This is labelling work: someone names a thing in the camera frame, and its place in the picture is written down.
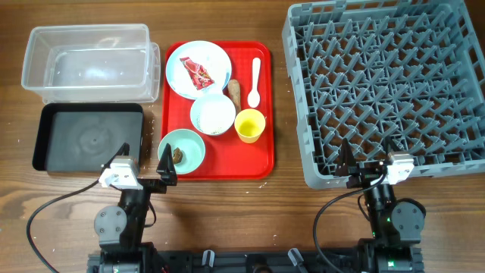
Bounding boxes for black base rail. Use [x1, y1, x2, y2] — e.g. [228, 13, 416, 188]
[86, 248, 424, 273]

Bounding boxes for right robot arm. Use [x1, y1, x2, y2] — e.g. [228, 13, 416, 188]
[336, 137, 426, 273]

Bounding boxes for light blue plate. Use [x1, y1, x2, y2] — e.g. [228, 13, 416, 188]
[165, 41, 232, 100]

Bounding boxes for clear plastic bin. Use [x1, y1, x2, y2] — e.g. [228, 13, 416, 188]
[21, 24, 161, 104]

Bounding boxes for brown food scrap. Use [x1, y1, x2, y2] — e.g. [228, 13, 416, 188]
[172, 148, 183, 165]

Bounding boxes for black plastic tray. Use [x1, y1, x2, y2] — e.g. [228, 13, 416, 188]
[32, 103, 144, 172]

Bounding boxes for red snack wrapper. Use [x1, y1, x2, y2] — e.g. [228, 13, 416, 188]
[180, 57, 214, 90]

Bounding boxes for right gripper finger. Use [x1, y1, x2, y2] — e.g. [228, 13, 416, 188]
[383, 136, 400, 155]
[335, 138, 358, 177]

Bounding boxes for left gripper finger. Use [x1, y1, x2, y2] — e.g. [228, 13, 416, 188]
[102, 143, 130, 169]
[156, 144, 177, 186]

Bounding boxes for white bowl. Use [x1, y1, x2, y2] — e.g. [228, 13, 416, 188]
[189, 94, 236, 136]

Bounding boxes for red serving tray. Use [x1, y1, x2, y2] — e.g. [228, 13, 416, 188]
[161, 41, 274, 180]

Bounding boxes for white plastic spoon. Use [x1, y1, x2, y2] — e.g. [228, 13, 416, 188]
[247, 58, 261, 108]

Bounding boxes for brown carrot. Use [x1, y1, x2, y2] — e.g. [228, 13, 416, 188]
[227, 79, 242, 113]

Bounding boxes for green bowl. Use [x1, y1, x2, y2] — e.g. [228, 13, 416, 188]
[158, 129, 206, 175]

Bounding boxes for yellow plastic cup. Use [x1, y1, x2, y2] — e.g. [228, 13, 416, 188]
[234, 108, 266, 143]

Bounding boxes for grey dishwasher rack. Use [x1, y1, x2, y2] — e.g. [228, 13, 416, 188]
[282, 0, 484, 189]

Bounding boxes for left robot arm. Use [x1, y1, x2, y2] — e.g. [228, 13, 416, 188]
[87, 143, 177, 273]

